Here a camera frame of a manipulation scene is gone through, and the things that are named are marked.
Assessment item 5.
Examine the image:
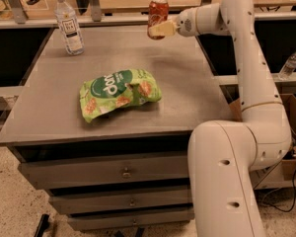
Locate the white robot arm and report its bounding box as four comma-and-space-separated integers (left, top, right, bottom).
148, 0, 291, 237

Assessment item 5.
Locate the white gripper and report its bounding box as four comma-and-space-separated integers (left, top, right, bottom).
148, 3, 229, 38

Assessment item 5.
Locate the middle drawer knob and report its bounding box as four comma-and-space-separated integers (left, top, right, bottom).
129, 198, 136, 207

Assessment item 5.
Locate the drawer knob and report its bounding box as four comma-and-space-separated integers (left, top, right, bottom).
121, 168, 131, 179
129, 198, 136, 207

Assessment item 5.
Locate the grey drawer cabinet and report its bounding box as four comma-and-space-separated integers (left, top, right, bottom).
0, 26, 232, 230

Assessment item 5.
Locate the black floor object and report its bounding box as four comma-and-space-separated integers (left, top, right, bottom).
34, 214, 49, 237

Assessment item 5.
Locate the cardboard box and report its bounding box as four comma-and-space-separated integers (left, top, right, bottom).
229, 93, 296, 191

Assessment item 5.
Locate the green chip bag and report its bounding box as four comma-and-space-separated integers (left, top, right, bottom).
80, 69, 162, 123

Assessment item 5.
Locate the top drawer knob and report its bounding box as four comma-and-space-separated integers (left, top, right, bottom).
121, 168, 131, 179

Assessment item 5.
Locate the clear plastic water bottle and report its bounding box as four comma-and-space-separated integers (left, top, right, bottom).
54, 0, 85, 55

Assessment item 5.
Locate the red coke can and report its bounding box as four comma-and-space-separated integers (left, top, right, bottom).
148, 0, 169, 29

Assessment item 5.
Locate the small clear plastic bottle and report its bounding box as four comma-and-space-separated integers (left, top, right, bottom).
278, 51, 296, 80

